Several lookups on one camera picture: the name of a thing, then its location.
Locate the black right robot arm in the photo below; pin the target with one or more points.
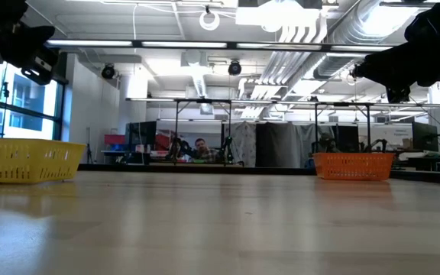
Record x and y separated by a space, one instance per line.
439 34

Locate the black bench robot arm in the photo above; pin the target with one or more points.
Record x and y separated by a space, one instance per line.
227 147
180 147

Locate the black monitor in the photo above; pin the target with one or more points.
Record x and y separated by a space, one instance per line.
425 136
141 133

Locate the black ceiling speaker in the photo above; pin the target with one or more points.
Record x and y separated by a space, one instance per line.
108 71
234 68

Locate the person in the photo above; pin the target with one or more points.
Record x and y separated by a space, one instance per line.
203 151
325 142

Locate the orange plastic basket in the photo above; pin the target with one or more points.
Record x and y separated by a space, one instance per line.
353 166

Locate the grey tarpaulin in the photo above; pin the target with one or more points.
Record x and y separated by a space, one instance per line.
307 141

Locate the yellow plastic basket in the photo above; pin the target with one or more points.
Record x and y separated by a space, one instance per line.
25 160

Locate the thin black tripod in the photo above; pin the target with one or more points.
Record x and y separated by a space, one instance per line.
89 147

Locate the red storage bin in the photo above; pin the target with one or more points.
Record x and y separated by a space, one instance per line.
114 139

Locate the dark grey cover cloth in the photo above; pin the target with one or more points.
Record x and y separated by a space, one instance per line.
277 145

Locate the patterned white cloth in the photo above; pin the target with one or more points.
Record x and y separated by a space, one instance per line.
243 143

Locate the black overhead light bar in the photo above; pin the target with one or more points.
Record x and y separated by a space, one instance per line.
220 44

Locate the small green basket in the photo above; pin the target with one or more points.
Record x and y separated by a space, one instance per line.
199 161

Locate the silver ventilation duct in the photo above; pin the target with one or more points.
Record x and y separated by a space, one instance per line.
353 30

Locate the black camera stand frame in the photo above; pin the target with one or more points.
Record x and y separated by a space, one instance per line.
202 101
342 104

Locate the black aluminium table frame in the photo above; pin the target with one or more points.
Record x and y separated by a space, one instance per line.
189 169

